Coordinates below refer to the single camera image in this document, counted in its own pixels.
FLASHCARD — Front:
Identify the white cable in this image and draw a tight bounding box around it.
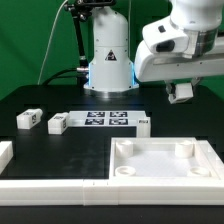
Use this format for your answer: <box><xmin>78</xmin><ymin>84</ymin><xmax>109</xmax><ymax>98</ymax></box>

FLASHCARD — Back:
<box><xmin>37</xmin><ymin>0</ymin><xmax>69</xmax><ymax>86</ymax></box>

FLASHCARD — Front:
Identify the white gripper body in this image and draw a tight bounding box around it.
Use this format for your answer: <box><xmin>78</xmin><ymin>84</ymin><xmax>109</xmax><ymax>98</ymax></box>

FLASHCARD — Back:
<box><xmin>134</xmin><ymin>39</ymin><xmax>224</xmax><ymax>82</ymax></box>

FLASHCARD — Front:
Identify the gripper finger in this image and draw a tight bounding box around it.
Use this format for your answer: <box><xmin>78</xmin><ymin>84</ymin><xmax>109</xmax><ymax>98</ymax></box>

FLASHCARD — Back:
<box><xmin>191</xmin><ymin>77</ymin><xmax>202</xmax><ymax>90</ymax></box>
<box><xmin>165</xmin><ymin>80</ymin><xmax>176</xmax><ymax>95</ymax></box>

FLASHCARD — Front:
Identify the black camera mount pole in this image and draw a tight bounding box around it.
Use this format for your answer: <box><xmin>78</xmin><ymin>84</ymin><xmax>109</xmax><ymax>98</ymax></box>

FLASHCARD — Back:
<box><xmin>64</xmin><ymin>0</ymin><xmax>116</xmax><ymax>86</ymax></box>

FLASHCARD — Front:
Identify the white U-shaped fence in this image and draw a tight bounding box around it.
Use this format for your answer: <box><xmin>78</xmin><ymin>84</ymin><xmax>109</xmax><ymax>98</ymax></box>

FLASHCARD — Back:
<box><xmin>0</xmin><ymin>139</ymin><xmax>224</xmax><ymax>207</ymax></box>

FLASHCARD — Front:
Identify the white marker tag plate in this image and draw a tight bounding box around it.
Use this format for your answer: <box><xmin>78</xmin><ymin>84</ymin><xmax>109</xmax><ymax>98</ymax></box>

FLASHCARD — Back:
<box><xmin>68</xmin><ymin>110</ymin><xmax>146</xmax><ymax>127</ymax></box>

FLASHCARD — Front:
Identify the white square tabletop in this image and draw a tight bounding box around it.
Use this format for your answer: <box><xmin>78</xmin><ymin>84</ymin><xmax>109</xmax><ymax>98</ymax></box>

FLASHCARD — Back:
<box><xmin>109</xmin><ymin>138</ymin><xmax>224</xmax><ymax>180</ymax></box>

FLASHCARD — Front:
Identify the black cable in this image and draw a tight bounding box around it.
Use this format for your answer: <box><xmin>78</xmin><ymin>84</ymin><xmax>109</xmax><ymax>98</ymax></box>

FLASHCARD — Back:
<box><xmin>42</xmin><ymin>67</ymin><xmax>88</xmax><ymax>86</ymax></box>

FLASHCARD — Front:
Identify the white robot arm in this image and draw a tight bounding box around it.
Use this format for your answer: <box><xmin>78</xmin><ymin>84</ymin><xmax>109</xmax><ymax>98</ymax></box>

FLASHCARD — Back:
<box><xmin>84</xmin><ymin>0</ymin><xmax>224</xmax><ymax>98</ymax></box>

